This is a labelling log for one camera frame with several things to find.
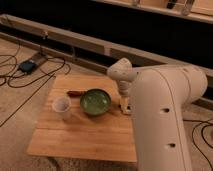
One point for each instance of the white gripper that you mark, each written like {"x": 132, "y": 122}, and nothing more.
{"x": 124, "y": 90}

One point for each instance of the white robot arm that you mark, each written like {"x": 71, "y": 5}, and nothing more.
{"x": 156, "y": 96}

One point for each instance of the green bowl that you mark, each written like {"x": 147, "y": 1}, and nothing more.
{"x": 95, "y": 102}

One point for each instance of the wooden table board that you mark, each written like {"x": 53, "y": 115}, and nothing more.
{"x": 106, "y": 137}

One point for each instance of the red brown marker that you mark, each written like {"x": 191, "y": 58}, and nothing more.
{"x": 75, "y": 93}

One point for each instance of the translucent plastic cup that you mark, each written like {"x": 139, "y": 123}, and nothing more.
{"x": 62, "y": 105}

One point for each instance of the long wooden rail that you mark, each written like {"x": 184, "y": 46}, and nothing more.
{"x": 144, "y": 48}

